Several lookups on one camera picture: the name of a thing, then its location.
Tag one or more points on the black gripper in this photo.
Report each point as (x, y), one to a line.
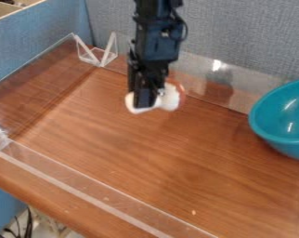
(155, 48)

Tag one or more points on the white plush mushroom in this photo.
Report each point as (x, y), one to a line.
(170, 102)

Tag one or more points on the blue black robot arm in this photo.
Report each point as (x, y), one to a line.
(157, 9)

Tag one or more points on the blue plastic bowl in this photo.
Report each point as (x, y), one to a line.
(274, 119)

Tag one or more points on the clear acrylic back barrier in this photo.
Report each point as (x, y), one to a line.
(221, 83)

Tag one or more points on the clear acrylic barrier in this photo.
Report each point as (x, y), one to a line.
(35, 89)
(221, 83)
(146, 217)

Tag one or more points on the clear acrylic left barrier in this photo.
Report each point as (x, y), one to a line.
(35, 89)

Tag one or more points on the clear acrylic front barrier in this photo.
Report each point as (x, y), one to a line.
(146, 217)

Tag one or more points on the wooden shelf box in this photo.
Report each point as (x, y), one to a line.
(12, 6)

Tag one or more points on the clear acrylic corner bracket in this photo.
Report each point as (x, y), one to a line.
(96, 56)

